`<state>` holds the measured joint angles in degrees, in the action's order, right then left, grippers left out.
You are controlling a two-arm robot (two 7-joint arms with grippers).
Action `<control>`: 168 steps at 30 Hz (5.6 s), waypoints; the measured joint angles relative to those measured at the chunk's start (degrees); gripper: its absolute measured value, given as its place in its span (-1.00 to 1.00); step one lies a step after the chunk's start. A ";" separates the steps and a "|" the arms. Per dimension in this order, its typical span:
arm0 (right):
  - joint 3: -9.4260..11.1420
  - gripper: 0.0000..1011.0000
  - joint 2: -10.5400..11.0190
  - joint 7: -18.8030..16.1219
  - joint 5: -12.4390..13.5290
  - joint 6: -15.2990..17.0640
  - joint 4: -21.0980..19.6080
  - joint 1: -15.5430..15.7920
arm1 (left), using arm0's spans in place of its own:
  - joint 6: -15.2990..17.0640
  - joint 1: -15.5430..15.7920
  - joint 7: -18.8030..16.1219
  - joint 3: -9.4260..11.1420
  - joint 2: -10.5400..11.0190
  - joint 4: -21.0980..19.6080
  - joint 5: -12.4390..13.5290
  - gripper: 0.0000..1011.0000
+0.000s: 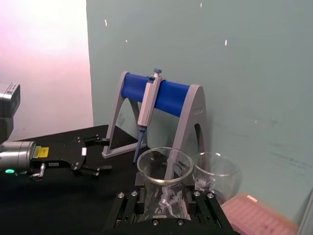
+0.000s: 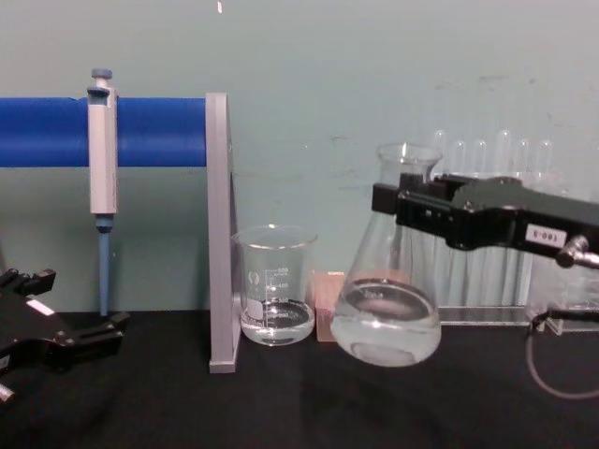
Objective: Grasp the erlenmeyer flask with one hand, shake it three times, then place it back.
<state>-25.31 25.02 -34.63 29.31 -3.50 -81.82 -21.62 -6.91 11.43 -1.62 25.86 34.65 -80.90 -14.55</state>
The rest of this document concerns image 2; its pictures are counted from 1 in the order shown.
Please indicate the grey stand upright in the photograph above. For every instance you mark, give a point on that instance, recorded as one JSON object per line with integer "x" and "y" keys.
{"x": 219, "y": 234}

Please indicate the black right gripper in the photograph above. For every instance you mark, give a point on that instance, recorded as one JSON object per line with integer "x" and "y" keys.
{"x": 496, "y": 215}

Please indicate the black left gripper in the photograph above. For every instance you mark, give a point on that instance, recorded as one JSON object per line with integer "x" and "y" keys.
{"x": 23, "y": 327}

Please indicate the clear glass beaker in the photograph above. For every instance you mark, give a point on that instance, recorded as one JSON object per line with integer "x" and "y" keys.
{"x": 276, "y": 322}

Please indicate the blue stand crossbar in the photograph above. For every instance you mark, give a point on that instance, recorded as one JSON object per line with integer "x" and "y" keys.
{"x": 159, "y": 131}

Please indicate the clear glass conical flask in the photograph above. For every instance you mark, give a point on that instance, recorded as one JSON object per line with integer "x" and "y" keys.
{"x": 386, "y": 322}

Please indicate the small wooden block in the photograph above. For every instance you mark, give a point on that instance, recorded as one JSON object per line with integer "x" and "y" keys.
{"x": 327, "y": 304}

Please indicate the grey and blue pipette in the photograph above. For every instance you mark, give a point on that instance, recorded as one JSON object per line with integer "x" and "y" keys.
{"x": 102, "y": 154}

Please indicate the clear glass test tube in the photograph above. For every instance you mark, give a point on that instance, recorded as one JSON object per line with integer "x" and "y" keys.
{"x": 479, "y": 156}
{"x": 504, "y": 149}
{"x": 461, "y": 154}
{"x": 523, "y": 156}
{"x": 545, "y": 159}
{"x": 440, "y": 142}

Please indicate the black table cloth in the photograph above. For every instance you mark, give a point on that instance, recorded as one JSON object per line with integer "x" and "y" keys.
{"x": 299, "y": 402}

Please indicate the clear acrylic test tube rack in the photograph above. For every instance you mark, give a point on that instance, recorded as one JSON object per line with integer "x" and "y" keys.
{"x": 496, "y": 299}

